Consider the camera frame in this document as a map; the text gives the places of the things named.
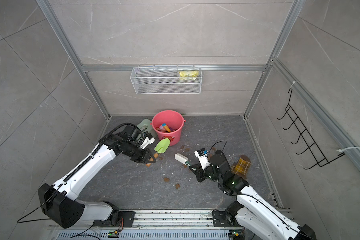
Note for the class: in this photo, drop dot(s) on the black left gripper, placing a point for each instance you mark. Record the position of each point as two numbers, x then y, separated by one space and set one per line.
147 154

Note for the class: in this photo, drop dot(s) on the yellow sponge in basket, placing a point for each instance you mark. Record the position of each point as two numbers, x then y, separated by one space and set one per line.
188 75

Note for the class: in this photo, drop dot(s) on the green trowel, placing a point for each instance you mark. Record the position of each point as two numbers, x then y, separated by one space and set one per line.
160 148

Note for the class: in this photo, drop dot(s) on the mint green tissue box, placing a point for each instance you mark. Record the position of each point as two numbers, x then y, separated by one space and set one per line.
145 125

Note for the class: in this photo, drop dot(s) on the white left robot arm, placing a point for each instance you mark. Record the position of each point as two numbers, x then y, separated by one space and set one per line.
59 201

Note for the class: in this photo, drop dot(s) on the white cleaning brush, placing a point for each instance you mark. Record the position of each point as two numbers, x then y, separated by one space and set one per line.
182 159

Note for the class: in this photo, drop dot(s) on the pink plastic bucket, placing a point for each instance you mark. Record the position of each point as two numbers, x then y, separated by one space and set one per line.
175 122

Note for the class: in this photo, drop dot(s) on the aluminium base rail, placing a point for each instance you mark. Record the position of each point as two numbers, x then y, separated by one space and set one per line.
159 225

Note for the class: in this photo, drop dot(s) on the white wire wall basket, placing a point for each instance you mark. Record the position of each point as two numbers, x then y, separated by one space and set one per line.
163 80

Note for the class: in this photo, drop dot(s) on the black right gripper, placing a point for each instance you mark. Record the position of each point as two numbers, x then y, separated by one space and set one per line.
199 173

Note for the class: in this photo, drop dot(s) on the purple trowel pink handle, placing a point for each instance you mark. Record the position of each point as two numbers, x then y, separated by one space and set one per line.
161 129

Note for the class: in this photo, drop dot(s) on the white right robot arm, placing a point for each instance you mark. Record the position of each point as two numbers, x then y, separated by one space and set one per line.
249 210

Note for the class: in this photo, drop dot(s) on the plaid brown cloth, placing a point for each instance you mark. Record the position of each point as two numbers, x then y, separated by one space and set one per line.
242 166

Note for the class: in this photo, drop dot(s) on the black wall hook rack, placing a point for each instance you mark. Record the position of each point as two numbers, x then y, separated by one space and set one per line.
305 137

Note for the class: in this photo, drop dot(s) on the yellow toy trowel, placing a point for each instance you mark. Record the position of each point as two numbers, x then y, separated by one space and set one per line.
165 126

